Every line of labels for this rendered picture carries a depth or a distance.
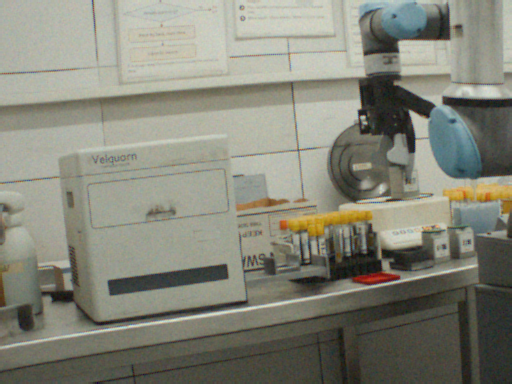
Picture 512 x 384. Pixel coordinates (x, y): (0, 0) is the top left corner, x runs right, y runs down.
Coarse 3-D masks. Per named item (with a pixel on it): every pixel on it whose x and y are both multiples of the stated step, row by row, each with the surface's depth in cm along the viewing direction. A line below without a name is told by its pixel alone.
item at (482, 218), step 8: (456, 208) 181; (464, 208) 180; (472, 208) 180; (480, 208) 181; (488, 208) 181; (496, 208) 182; (456, 216) 182; (464, 216) 180; (472, 216) 180; (480, 216) 181; (488, 216) 181; (496, 216) 182; (456, 224) 182; (472, 224) 180; (480, 224) 181; (488, 224) 182; (480, 232) 181
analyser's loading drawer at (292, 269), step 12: (288, 252) 155; (264, 264) 154; (276, 264) 149; (288, 264) 156; (300, 264) 151; (312, 264) 159; (324, 264) 154; (252, 276) 151; (264, 276) 149; (276, 276) 149; (288, 276) 150; (300, 276) 151; (324, 276) 155
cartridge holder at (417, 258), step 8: (416, 248) 170; (400, 256) 167; (408, 256) 165; (416, 256) 166; (424, 256) 166; (392, 264) 170; (400, 264) 167; (408, 264) 164; (416, 264) 164; (424, 264) 164; (432, 264) 165
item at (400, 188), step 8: (392, 168) 167; (400, 168) 165; (392, 176) 168; (400, 176) 165; (416, 176) 166; (392, 184) 168; (400, 184) 165; (408, 184) 165; (416, 184) 166; (392, 192) 168; (400, 192) 165; (408, 192) 165; (416, 192) 166
